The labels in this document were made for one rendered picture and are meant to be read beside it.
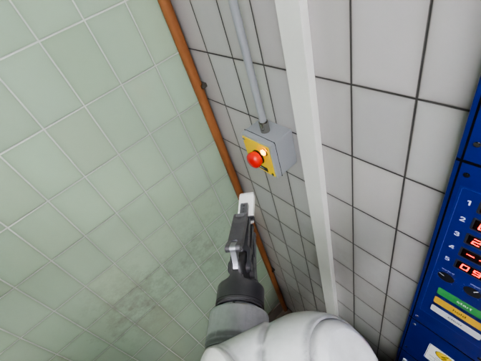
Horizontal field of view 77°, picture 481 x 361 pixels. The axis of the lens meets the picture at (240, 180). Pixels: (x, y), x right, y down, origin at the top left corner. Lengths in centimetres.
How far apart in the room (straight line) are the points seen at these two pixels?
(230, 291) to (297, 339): 23
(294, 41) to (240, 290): 39
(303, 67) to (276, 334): 41
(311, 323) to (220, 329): 21
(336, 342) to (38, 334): 98
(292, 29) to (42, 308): 95
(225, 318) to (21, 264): 63
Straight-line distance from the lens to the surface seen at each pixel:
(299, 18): 51
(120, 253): 103
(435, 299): 75
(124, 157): 87
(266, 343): 27
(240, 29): 59
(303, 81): 56
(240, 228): 52
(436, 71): 45
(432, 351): 97
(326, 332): 26
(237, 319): 45
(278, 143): 66
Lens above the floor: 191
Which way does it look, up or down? 42 degrees down
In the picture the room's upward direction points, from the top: 21 degrees counter-clockwise
